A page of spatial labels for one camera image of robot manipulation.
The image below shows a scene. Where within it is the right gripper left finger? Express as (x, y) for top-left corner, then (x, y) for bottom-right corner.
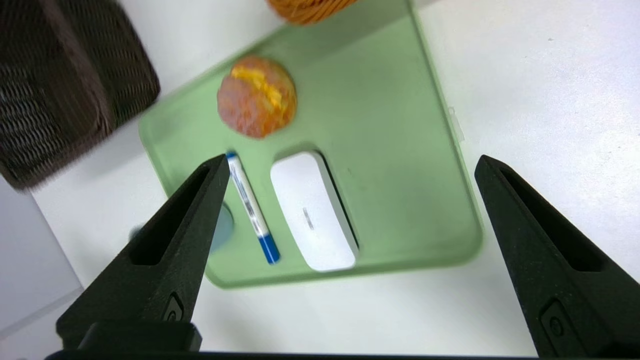
(56, 154), (231, 351)

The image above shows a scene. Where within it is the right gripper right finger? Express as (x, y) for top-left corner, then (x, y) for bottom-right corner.
(474, 154), (640, 358)

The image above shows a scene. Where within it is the white marker pen blue cap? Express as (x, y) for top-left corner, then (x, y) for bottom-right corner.
(226, 151), (281, 265)

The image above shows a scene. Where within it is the round orange pastry bun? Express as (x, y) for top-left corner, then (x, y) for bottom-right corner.
(216, 55), (298, 139)

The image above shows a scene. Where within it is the dark brown wicker basket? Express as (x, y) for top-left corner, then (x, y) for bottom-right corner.
(0, 0), (162, 191)

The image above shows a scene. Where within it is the orange wicker basket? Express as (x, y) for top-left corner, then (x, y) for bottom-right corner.
(265, 0), (358, 26)

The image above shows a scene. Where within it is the white rectangular case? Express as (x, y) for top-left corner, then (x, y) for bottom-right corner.
(270, 151), (360, 272)

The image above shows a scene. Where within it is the light green plastic tray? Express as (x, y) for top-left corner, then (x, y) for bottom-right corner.
(138, 0), (484, 290)

